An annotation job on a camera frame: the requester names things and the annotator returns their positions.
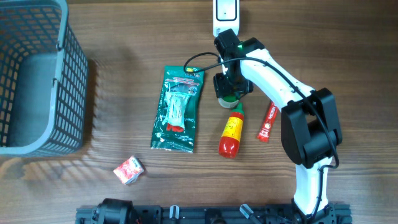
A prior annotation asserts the green lid jar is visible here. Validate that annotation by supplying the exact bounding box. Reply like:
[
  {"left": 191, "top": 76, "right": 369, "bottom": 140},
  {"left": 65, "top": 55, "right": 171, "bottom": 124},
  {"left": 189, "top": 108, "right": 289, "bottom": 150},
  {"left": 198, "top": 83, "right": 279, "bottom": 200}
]
[{"left": 218, "top": 96, "right": 239, "bottom": 109}]

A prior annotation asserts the small red box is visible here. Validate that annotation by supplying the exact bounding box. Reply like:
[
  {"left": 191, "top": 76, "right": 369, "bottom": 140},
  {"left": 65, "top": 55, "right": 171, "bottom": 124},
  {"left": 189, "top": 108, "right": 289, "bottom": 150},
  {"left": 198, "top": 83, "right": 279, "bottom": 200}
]
[{"left": 257, "top": 101, "right": 279, "bottom": 142}]

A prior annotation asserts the green 3M glove package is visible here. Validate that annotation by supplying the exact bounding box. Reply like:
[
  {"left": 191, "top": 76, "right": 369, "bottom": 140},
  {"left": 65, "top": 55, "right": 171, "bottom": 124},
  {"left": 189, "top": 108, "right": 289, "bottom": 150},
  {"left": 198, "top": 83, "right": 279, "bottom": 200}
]
[{"left": 150, "top": 65, "right": 204, "bottom": 153}]

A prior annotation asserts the red chili sauce bottle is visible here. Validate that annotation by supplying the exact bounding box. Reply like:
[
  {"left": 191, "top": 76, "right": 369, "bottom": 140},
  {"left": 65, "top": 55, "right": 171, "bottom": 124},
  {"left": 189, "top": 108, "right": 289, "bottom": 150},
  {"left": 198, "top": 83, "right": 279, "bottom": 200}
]
[{"left": 218, "top": 103, "right": 244, "bottom": 159}]

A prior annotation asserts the light green wipes packet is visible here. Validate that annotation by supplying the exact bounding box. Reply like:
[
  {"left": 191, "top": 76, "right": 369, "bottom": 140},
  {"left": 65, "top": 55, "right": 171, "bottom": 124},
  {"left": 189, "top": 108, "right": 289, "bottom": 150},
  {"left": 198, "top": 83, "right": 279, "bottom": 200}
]
[{"left": 162, "top": 91, "right": 191, "bottom": 129}]

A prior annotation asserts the small red sachet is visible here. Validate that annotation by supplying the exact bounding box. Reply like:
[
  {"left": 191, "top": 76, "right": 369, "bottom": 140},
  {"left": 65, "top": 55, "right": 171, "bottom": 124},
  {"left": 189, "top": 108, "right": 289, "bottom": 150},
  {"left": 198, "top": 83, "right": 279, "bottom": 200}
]
[{"left": 113, "top": 156, "right": 145, "bottom": 185}]

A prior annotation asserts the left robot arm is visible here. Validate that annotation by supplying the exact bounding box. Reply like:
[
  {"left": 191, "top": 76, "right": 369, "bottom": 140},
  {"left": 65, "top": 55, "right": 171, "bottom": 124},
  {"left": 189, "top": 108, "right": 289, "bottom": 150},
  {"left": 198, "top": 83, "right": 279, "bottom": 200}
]
[{"left": 91, "top": 198, "right": 139, "bottom": 224}]

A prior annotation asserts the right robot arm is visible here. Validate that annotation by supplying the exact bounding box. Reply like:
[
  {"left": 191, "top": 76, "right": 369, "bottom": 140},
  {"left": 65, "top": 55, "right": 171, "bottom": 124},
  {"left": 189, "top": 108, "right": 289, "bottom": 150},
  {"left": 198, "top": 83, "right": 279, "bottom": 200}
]
[{"left": 213, "top": 29, "right": 343, "bottom": 223}]

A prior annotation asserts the white barcode scanner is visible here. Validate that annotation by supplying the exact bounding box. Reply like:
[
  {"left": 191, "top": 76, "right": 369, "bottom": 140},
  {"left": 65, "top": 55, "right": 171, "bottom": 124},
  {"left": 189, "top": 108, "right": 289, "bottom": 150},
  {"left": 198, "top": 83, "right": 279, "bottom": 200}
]
[{"left": 213, "top": 0, "right": 240, "bottom": 37}]

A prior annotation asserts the grey plastic mesh basket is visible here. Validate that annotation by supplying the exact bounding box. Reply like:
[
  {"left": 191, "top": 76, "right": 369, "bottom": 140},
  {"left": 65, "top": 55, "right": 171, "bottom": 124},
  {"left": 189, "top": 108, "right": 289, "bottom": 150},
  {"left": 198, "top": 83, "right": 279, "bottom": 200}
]
[{"left": 1, "top": 0, "right": 89, "bottom": 157}]

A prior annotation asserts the right black camera cable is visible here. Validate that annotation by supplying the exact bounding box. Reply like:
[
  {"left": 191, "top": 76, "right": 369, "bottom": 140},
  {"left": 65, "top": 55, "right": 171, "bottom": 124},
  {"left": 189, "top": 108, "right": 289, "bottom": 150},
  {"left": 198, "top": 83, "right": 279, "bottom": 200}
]
[{"left": 183, "top": 52, "right": 340, "bottom": 218}]

